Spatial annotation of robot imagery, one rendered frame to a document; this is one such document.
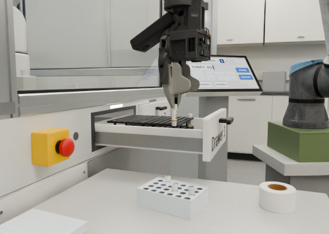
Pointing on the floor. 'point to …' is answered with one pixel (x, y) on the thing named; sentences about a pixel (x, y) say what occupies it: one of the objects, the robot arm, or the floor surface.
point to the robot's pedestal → (293, 171)
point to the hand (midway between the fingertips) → (171, 101)
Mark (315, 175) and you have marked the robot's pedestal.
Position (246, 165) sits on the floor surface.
